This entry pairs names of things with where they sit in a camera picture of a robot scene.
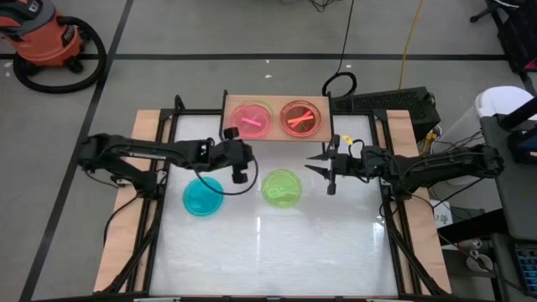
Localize yellow cable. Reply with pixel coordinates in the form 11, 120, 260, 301
397, 0, 425, 92

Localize green translucent plastic plate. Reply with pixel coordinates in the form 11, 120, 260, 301
260, 168, 304, 210

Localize black metal table frame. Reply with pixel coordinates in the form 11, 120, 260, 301
94, 94, 452, 297

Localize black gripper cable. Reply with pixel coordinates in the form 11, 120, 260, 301
193, 154, 259, 198

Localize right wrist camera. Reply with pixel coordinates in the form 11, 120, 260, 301
361, 145, 383, 168

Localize wooden table base board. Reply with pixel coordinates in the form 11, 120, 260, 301
92, 108, 453, 295

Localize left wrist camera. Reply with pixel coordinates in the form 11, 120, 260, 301
191, 139, 214, 164

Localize black keyboard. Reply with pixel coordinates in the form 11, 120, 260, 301
513, 243, 537, 297

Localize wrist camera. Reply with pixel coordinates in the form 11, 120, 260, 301
361, 145, 383, 168
191, 139, 214, 164

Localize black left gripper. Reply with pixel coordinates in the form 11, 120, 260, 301
211, 127, 255, 185

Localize black vacuum hose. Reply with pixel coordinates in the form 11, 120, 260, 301
12, 15, 108, 95

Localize black computer case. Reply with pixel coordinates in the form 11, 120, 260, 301
335, 86, 442, 143

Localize grey desk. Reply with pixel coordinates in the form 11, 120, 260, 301
479, 117, 537, 242

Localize white bin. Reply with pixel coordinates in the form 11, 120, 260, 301
438, 85, 537, 188

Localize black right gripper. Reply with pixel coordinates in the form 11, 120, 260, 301
304, 134, 364, 196

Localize orange shop vacuum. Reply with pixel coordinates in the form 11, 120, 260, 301
0, 0, 86, 75

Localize pink translucent plastic plate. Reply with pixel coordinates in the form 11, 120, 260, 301
228, 102, 274, 141
278, 99, 323, 138

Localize orange translucent plastic plate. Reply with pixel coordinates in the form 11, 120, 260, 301
278, 99, 323, 138

